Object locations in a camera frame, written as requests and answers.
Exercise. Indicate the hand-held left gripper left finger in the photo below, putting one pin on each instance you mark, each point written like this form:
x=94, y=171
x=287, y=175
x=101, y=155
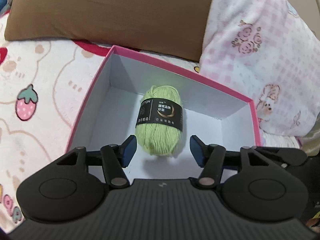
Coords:
x=128, y=151

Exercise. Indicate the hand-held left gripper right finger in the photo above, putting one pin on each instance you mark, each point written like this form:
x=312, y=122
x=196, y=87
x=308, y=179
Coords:
x=196, y=150

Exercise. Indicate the green yarn ball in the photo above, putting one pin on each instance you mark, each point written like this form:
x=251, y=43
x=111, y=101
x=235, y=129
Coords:
x=155, y=140

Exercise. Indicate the pink cardboard box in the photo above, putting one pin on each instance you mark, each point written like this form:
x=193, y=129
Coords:
x=162, y=80

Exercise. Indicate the cream printed bed blanket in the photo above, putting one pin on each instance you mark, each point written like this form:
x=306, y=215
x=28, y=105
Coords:
x=50, y=80

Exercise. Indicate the pink white bear pillow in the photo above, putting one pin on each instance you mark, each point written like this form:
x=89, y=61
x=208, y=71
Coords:
x=262, y=30

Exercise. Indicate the brown pillow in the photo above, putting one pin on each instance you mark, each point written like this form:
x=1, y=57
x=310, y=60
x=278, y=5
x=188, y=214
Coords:
x=100, y=12

